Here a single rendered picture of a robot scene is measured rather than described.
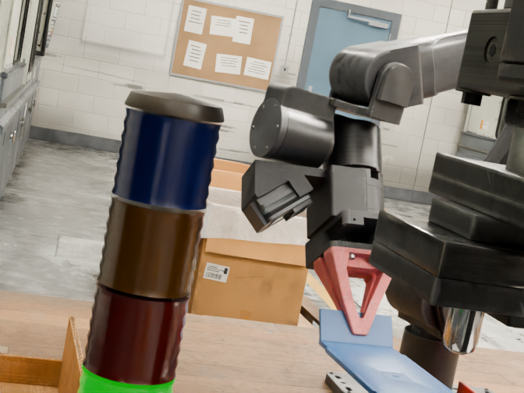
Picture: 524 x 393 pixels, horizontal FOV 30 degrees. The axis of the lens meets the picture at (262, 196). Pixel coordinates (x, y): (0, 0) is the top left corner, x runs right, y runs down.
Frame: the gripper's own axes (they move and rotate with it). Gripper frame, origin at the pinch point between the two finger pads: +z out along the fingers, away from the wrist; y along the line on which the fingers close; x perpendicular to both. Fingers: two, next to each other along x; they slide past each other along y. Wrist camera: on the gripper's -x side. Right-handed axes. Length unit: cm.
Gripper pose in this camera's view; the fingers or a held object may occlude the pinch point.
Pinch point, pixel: (358, 327)
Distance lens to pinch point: 89.3
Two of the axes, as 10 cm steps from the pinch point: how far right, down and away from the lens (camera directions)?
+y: 3.1, -3.6, -8.8
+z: 0.0, 9.2, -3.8
